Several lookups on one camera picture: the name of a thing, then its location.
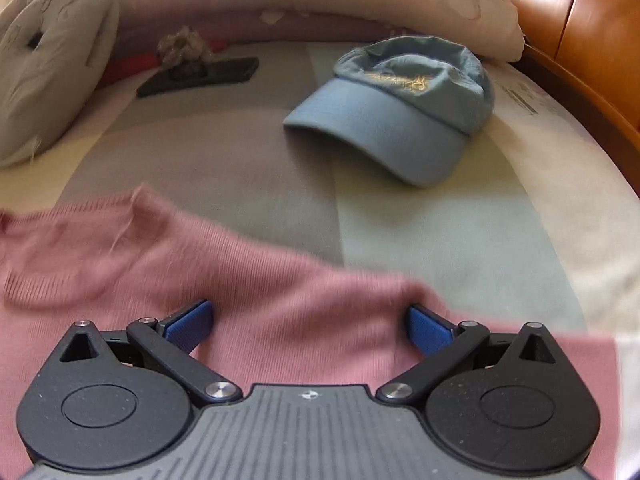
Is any pink and white sweater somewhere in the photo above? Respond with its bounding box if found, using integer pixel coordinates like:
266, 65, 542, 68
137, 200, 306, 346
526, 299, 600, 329
0, 185, 621, 480

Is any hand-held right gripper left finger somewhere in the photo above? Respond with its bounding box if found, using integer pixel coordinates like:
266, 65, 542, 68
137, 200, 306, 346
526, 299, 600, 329
57, 299, 241, 407

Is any grey cat-face cushion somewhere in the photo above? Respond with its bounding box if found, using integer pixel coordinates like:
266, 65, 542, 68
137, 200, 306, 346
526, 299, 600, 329
0, 0, 121, 170

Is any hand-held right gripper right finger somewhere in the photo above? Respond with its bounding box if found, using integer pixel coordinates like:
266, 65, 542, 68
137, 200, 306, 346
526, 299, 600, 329
375, 304, 573, 403

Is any blue baseball cap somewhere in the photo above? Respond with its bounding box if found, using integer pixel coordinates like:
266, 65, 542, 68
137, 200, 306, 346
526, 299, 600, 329
282, 36, 496, 188

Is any wooden bed headboard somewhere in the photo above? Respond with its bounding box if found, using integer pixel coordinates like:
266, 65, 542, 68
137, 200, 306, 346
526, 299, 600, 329
502, 0, 640, 191

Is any black phone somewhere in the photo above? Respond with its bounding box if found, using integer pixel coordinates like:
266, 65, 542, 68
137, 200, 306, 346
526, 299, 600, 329
136, 57, 260, 98

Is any folded floral quilt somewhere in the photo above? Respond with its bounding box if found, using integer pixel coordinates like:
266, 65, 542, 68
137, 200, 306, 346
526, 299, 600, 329
97, 0, 526, 63

